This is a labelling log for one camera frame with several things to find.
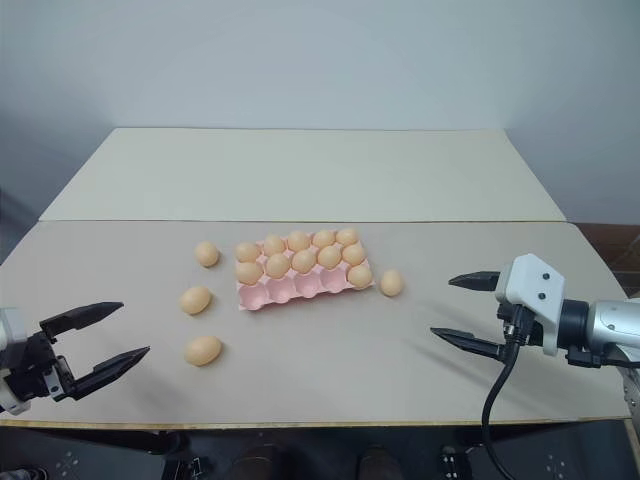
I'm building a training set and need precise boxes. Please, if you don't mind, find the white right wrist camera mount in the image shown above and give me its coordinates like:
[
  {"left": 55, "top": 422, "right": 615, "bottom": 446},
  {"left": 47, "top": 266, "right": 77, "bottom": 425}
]
[{"left": 494, "top": 253, "right": 567, "bottom": 358}]

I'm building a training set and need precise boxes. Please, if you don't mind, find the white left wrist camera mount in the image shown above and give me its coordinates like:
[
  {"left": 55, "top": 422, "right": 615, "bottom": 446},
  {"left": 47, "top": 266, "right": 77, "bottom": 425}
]
[{"left": 0, "top": 306, "right": 34, "bottom": 417}]

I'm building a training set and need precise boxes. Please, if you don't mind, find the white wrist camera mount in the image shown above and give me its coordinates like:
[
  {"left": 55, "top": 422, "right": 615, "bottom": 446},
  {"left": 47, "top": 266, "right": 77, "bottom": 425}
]
[
  {"left": 494, "top": 253, "right": 567, "bottom": 358},
  {"left": 0, "top": 306, "right": 34, "bottom": 417}
]

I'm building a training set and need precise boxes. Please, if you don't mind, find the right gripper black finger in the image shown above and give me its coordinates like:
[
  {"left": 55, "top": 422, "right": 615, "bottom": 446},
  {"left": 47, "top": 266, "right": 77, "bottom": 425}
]
[
  {"left": 447, "top": 269, "right": 502, "bottom": 294},
  {"left": 429, "top": 326, "right": 507, "bottom": 361}
]

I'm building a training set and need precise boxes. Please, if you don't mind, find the pink plastic egg tray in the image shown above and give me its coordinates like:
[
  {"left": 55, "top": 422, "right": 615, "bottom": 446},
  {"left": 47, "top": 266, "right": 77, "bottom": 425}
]
[{"left": 233, "top": 238, "right": 376, "bottom": 314}]

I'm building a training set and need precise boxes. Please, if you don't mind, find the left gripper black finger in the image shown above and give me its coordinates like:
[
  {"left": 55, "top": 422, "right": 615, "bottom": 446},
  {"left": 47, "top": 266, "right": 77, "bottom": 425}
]
[
  {"left": 39, "top": 301, "right": 125, "bottom": 346},
  {"left": 64, "top": 345, "right": 152, "bottom": 402}
]

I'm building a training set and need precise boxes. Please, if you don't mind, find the silver robot body panel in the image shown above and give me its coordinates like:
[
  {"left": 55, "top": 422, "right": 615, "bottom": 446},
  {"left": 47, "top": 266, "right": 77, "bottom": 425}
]
[{"left": 618, "top": 367, "right": 640, "bottom": 437}]

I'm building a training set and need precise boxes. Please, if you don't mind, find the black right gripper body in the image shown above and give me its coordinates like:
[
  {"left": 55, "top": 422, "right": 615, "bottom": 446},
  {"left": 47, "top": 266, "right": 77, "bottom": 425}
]
[{"left": 495, "top": 300, "right": 545, "bottom": 352}]

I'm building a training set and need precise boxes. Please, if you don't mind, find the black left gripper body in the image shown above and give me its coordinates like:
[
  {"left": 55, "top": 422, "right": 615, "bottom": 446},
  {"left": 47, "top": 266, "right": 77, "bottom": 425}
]
[{"left": 0, "top": 331, "right": 79, "bottom": 402}]

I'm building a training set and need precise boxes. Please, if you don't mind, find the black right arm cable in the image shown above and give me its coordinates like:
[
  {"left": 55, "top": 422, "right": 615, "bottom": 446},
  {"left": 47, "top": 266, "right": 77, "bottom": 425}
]
[{"left": 480, "top": 305, "right": 532, "bottom": 480}]

